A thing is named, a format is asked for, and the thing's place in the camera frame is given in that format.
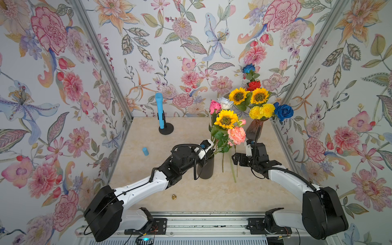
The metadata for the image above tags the blue tube on black stand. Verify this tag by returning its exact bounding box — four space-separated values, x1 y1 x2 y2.
155 93 174 135

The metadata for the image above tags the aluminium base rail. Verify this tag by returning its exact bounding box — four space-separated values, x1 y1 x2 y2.
75 211 341 245

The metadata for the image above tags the dark grey vase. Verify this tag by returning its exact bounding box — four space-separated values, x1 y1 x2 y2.
197 155 215 180

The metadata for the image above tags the magenta rose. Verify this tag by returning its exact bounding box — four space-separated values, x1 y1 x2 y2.
209 100 222 115

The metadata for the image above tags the red rose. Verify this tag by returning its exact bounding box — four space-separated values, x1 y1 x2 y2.
247 81 261 91

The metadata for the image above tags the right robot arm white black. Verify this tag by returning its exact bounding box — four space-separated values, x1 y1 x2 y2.
232 141 349 240

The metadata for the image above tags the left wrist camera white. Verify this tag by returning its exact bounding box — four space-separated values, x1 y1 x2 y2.
198 139 214 159

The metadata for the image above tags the pink peony flower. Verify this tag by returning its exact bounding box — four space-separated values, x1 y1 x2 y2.
228 127 246 146

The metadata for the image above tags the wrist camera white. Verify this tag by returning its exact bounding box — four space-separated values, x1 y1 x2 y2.
246 144 252 157
198 139 214 159

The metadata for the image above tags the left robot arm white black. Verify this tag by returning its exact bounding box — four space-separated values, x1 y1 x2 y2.
84 139 214 242

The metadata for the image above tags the blue rose large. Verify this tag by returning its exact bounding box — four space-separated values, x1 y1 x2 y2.
273 102 294 122

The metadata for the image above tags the small blue cylinder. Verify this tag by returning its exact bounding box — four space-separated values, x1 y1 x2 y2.
143 147 149 156

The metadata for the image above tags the pink ribbed glass vase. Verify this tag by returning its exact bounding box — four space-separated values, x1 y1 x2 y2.
246 119 266 140

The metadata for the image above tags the white rose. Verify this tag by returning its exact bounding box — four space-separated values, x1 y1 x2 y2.
217 97 234 110

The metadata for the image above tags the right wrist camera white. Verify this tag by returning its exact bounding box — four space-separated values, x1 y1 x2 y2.
246 144 252 157

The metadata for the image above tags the small blue rose top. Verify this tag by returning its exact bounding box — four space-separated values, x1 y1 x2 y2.
243 64 255 74

